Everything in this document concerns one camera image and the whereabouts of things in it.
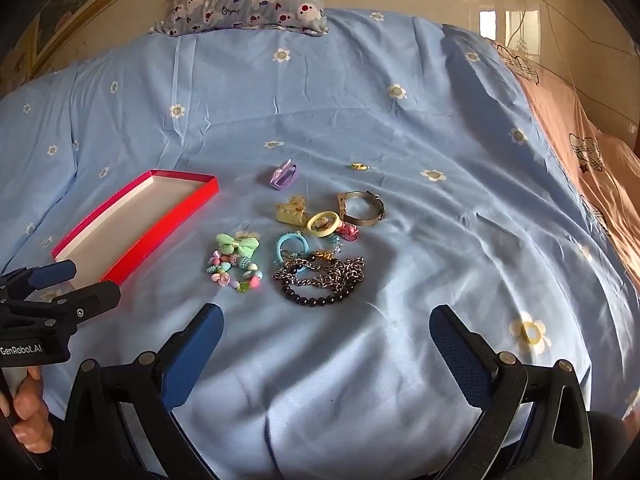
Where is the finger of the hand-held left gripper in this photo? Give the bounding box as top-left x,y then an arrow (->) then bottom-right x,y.
27,281 -> 122,331
0,259 -> 78,303

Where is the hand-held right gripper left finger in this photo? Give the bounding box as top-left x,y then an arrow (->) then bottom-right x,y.
50,302 -> 226,480

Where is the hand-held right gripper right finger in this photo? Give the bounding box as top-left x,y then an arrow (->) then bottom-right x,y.
429,304 -> 593,480

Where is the colourful bead bracelet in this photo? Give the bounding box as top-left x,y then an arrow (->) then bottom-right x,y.
207,251 -> 264,292

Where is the red shallow box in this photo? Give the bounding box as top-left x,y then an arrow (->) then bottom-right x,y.
51,170 -> 220,286

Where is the green bow hair clip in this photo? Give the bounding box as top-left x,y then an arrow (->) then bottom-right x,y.
215,232 -> 261,261

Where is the black bead bracelet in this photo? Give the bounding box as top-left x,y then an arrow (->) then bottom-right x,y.
280,252 -> 351,308

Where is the silver chain necklace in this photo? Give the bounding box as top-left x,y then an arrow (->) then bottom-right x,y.
272,255 -> 366,296

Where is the gold watch bangle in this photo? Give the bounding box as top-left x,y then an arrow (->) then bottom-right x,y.
336,190 -> 387,227

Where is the purple hair clip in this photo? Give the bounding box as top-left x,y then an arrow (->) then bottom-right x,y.
270,159 -> 300,190

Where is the person's left hand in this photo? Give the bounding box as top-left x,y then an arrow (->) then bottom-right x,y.
0,366 -> 53,453

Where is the gold hair claw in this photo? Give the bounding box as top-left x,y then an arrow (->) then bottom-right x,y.
274,195 -> 308,227

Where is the pink printed blanket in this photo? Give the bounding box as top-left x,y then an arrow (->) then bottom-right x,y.
492,42 -> 640,291

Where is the blue flowered bedsheet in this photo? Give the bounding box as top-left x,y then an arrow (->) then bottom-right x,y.
0,7 -> 633,480

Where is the wooden headboard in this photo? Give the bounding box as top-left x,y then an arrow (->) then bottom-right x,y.
0,0 -> 196,83

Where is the blue ring hair tie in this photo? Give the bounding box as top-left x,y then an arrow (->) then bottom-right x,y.
276,231 -> 308,266

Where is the pink flower crystal bracelet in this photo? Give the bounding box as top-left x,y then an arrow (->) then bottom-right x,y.
327,222 -> 361,257

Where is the yellow ring hair tie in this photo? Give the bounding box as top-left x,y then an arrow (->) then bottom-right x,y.
306,211 -> 342,237

